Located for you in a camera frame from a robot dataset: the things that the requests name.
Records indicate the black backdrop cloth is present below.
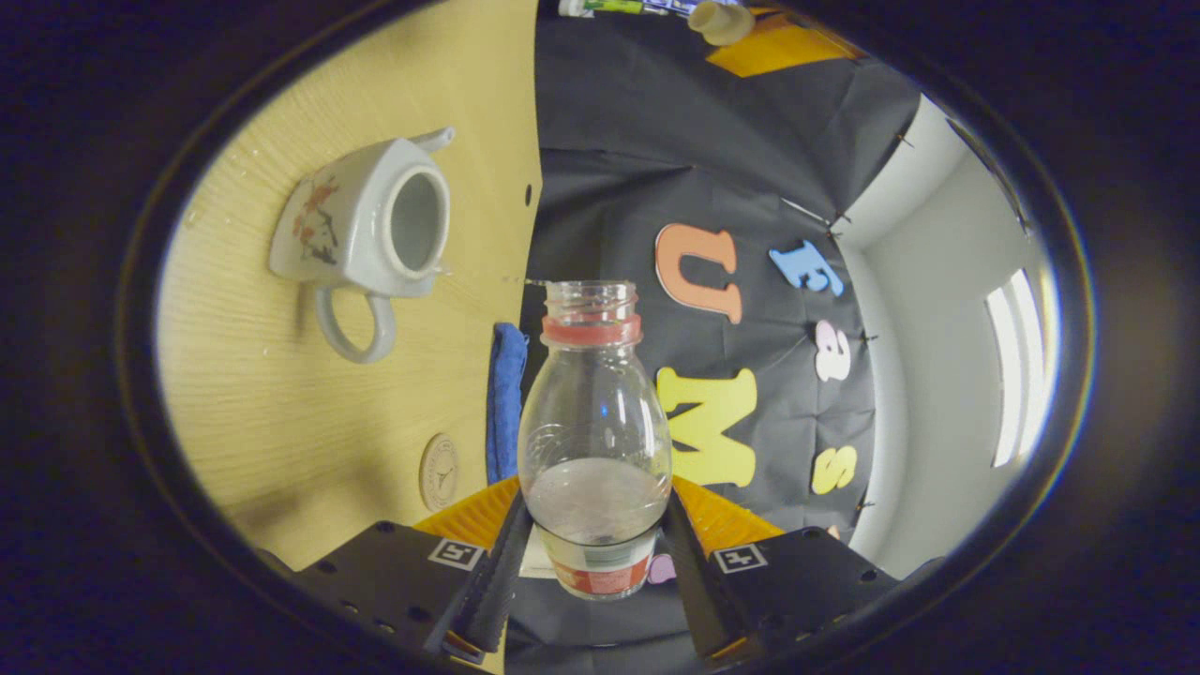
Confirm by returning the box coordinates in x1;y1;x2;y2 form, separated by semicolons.
506;0;924;675

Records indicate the clear plastic water bottle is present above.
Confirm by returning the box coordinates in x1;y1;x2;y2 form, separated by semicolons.
517;280;674;601

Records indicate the white porcelain teacup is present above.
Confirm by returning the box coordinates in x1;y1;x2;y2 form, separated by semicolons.
269;127;458;366

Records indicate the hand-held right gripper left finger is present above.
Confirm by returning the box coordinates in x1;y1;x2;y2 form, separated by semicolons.
314;473;535;657

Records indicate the green bottle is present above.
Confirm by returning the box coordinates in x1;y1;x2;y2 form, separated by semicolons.
559;0;676;18

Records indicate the ceiling light panel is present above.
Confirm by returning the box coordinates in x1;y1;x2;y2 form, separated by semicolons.
984;267;1060;470

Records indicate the blue towel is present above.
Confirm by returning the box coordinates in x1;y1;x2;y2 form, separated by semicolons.
486;322;530;486

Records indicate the round wooden coaster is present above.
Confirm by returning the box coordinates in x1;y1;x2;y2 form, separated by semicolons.
418;433;461;513

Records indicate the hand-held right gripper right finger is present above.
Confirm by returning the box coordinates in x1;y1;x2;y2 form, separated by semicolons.
656;475;943;663

